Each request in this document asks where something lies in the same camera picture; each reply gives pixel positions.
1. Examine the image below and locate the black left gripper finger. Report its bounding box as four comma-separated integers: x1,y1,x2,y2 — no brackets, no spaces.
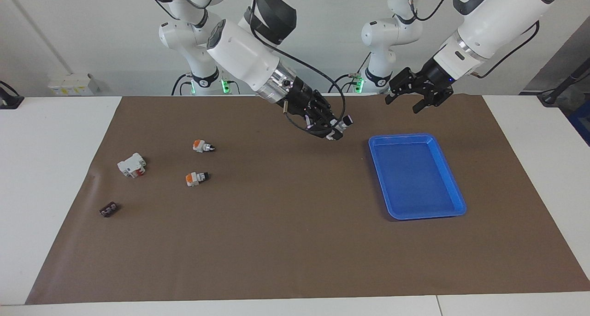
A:
385,67,427,105
412,86,455,114

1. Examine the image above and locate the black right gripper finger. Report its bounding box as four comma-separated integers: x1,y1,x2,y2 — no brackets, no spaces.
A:
302,115,344,141
313,90,346,128

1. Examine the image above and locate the blue plastic tray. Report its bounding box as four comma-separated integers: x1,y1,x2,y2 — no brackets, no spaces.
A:
368,133,467,221

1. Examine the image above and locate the brown table mat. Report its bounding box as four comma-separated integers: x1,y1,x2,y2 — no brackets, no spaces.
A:
25,95,590,305

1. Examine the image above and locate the black stand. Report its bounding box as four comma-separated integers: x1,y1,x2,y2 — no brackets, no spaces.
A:
537,58,590,107

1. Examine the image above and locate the blue crate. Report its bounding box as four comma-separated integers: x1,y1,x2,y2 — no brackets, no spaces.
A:
568,101,590,146

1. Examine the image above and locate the white circuit breaker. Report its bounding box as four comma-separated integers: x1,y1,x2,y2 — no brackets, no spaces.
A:
117,153,147,179

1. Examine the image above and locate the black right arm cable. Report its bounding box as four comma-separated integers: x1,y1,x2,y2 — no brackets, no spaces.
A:
249,12,347,136

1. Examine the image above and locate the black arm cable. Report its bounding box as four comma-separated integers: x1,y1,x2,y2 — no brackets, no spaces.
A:
249,12,347,136
406,0,541,79

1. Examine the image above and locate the black base cable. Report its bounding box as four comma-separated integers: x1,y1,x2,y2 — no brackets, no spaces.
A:
171,73,190,96
328,53,372,94

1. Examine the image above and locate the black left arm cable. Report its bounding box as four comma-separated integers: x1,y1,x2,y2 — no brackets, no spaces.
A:
406,0,541,79

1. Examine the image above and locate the black clamp mount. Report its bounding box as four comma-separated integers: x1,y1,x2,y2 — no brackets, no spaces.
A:
0,81,24,110

